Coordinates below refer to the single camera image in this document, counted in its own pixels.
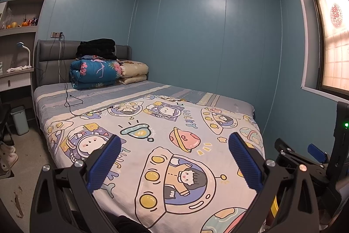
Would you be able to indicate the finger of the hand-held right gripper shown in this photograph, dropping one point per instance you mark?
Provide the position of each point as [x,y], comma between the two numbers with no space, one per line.
[289,152]
[316,151]

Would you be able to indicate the orange pumpkin ornament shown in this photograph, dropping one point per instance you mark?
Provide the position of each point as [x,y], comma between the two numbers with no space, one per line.
[24,22]

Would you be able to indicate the dark figurines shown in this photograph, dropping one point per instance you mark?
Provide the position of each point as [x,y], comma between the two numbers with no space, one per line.
[33,21]

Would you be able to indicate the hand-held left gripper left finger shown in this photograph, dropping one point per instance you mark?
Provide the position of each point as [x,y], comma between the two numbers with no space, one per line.
[105,159]

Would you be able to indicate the light blue small bin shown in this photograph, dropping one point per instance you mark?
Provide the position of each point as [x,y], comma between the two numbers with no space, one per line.
[19,121]

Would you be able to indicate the blue floral folded quilt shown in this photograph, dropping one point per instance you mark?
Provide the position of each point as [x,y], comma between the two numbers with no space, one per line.
[92,72]

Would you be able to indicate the white shoe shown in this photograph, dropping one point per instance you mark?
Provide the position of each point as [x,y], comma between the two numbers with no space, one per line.
[6,148]
[8,160]

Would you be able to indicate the beige folded quilt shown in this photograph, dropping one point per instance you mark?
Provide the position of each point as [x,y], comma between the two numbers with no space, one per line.
[133,69]

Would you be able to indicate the white desk lamp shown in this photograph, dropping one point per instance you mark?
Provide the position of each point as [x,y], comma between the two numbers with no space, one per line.
[19,44]

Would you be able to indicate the cartoon printed blanket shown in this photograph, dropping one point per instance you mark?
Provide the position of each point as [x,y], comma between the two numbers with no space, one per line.
[163,140]

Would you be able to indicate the dark framed window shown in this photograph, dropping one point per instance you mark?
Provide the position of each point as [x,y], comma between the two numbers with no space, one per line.
[335,58]

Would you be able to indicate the grey desk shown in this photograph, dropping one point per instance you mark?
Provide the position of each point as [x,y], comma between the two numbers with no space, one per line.
[16,81]

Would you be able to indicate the wall socket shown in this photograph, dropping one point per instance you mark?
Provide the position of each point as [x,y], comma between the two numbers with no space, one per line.
[56,35]

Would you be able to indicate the grey wall shelf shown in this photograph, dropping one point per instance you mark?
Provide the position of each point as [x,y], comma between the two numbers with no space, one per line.
[21,31]

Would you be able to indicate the white cloth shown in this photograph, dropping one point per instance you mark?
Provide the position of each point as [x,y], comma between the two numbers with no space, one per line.
[16,68]

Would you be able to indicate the person's dark clothing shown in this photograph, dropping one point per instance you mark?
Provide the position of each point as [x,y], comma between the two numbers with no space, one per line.
[128,226]

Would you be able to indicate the red paper-cut window decoration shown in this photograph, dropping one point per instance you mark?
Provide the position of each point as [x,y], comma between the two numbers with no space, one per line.
[336,16]

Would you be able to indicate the yellow orange fruit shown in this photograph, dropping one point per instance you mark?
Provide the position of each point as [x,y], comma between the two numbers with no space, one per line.
[12,25]

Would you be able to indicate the grey padded headboard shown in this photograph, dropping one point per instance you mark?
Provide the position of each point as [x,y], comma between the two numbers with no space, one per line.
[51,58]

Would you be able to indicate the bed with striped sheet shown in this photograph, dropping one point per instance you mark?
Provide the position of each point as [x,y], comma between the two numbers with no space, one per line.
[109,91]

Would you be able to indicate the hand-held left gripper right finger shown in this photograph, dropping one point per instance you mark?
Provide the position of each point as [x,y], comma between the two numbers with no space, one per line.
[245,162]

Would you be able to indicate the black folded clothes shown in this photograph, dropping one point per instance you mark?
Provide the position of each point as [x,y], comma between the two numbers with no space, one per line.
[95,47]

